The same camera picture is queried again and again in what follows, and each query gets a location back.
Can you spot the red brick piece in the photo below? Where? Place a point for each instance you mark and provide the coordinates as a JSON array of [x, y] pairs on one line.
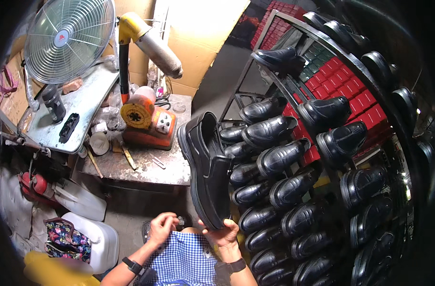
[[72, 85]]

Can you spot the yellow plastic object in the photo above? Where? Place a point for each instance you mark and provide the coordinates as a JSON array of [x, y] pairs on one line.
[[53, 273]]

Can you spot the large cardboard boxes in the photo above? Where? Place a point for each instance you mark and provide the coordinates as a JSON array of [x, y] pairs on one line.
[[199, 32]]

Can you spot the white jerrycan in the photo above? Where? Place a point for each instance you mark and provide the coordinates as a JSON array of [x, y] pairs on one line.
[[83, 203]]

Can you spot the person's right hand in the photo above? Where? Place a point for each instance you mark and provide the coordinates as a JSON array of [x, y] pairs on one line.
[[224, 236]]

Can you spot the white plastic container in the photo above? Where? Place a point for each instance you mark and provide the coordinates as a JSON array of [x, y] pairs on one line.
[[103, 243]]

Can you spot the metal rack of black shoes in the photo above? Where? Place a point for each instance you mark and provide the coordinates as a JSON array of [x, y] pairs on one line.
[[292, 186]]

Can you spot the black wrist band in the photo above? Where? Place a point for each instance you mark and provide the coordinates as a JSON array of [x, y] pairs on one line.
[[235, 266], [133, 266]]

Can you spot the grey metal fan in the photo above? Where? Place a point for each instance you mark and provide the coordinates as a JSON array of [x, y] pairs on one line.
[[69, 35]]

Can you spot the floral bag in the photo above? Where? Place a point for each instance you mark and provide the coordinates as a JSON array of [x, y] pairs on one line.
[[67, 241]]

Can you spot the white cup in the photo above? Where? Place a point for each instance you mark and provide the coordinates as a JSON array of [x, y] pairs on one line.
[[99, 143]]

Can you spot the metal tweezers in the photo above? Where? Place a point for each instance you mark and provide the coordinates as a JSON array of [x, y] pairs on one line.
[[158, 162]]

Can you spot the grey worn workbench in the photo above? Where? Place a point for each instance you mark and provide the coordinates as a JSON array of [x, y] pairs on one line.
[[156, 171]]

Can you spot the wooden stick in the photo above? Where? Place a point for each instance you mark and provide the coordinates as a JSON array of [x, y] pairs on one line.
[[94, 162]]

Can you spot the orange hot air blower machine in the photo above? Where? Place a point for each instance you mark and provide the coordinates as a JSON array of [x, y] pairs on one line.
[[149, 123]]

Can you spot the person's body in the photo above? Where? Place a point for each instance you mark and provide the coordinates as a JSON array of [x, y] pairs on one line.
[[183, 259]]

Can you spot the clear plastic bags heap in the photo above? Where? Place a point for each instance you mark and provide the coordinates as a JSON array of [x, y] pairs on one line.
[[110, 114]]

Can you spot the black bottle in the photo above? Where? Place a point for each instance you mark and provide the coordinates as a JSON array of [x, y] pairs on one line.
[[53, 103]]

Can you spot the person's left fingers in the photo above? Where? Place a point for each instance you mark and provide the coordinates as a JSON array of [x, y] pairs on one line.
[[169, 218]]

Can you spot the person's left hand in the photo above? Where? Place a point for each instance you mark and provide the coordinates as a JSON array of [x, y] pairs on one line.
[[161, 227]]

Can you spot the round clear lid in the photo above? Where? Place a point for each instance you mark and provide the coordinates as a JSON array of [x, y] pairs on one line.
[[179, 108]]

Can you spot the white sacks heap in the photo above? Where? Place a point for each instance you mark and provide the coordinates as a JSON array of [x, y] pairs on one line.
[[15, 207]]

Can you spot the grey metal board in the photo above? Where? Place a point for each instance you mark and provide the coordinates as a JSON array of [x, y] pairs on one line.
[[87, 103]]

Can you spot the stack of red boxes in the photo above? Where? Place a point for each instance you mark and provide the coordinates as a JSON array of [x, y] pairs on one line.
[[341, 82]]

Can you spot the red fire extinguisher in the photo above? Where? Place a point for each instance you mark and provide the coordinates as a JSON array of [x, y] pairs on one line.
[[37, 184]]

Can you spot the black slip-on shoe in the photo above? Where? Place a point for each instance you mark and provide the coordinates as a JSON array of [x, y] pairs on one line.
[[210, 168]]

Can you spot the pink cloth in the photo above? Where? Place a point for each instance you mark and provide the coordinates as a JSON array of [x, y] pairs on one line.
[[6, 84]]

